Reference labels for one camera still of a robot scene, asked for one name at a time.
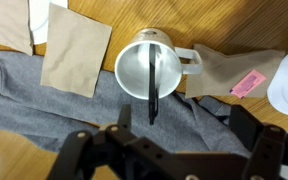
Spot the grey sweat garment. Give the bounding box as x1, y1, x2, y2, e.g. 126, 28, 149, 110
0, 49, 252, 160

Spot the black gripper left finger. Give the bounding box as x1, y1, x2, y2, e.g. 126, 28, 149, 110
46, 104, 142, 180

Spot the pink sugar packet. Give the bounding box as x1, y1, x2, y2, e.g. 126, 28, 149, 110
229, 68, 268, 100

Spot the white ceramic mug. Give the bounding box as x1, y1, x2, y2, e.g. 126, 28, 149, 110
114, 28, 204, 101

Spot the white paper plate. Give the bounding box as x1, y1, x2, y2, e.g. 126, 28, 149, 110
28, 0, 69, 45
266, 43, 288, 118

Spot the black pen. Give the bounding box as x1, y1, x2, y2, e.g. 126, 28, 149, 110
147, 43, 160, 126

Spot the brown paper napkin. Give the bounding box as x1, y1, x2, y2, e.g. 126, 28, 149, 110
184, 43, 286, 100
0, 0, 34, 57
39, 2, 114, 99

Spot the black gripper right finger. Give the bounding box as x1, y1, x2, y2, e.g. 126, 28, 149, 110
229, 104, 288, 180

